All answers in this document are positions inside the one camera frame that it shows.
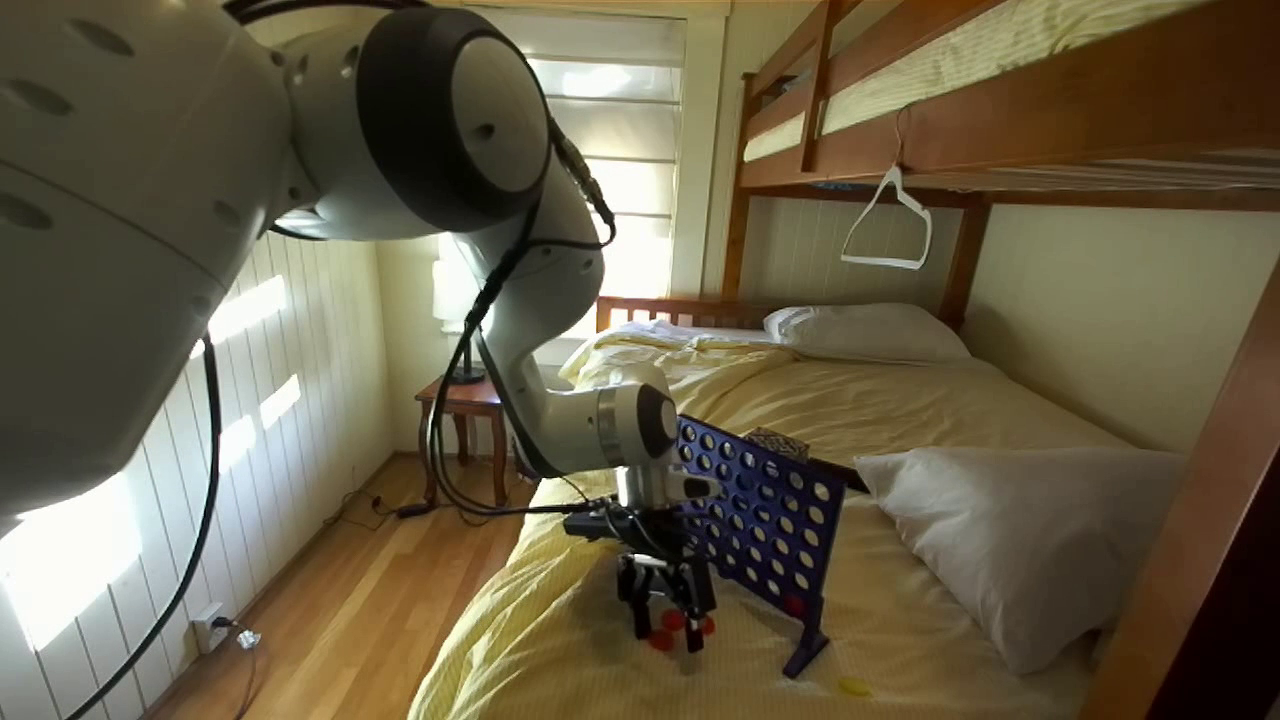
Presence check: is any white window blind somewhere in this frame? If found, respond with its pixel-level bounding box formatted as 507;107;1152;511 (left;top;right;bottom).
524;13;693;304

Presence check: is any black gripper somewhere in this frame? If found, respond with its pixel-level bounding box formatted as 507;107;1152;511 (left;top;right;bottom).
615;503;716;655

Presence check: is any thick black hanging cable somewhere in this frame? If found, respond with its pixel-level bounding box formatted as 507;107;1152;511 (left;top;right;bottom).
63;332;229;720

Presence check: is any flat white pillow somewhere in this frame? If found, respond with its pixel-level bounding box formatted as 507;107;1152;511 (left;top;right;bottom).
758;299;976;367

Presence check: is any yellow bed blanket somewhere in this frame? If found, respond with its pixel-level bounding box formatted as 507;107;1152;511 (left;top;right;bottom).
404;325;1135;720

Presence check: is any white clothes hanger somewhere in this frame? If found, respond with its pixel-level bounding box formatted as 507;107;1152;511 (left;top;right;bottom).
836;159;936;274

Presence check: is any table lamp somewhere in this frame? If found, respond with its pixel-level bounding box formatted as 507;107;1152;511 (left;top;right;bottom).
427;250;490;386

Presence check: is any upper bunk mattress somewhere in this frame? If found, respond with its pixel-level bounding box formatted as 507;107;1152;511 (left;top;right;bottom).
734;0;1203;165

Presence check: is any blue connect four grid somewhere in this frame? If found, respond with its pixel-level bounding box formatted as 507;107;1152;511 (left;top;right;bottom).
675;410;872;681

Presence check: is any wall outlet with plug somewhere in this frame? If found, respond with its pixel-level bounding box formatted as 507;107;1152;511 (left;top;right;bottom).
193;605;264;655

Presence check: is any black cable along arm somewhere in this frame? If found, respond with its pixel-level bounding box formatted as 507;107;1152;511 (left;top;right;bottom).
421;116;625;523

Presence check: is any small wooden side table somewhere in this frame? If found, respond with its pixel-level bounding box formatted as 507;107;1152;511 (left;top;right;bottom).
412;375;520;511

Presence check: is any large white pillow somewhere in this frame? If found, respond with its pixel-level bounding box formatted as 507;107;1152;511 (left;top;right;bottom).
850;442;1191;677

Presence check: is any wooden bunk bed frame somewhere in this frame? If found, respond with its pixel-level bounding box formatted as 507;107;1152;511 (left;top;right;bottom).
593;0;1280;720

